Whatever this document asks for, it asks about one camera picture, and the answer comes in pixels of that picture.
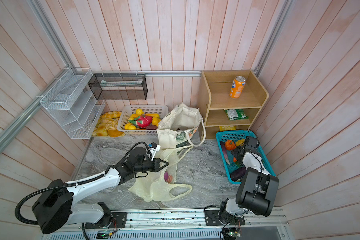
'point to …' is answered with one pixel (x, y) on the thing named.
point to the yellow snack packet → (227, 128)
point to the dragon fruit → (142, 121)
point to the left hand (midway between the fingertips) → (168, 167)
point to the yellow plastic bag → (156, 186)
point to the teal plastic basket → (251, 144)
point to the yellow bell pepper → (239, 142)
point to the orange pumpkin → (230, 145)
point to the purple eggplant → (238, 174)
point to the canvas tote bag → (178, 126)
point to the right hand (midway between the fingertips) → (237, 152)
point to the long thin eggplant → (224, 151)
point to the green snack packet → (236, 114)
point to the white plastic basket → (157, 112)
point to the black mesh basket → (119, 86)
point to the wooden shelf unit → (230, 100)
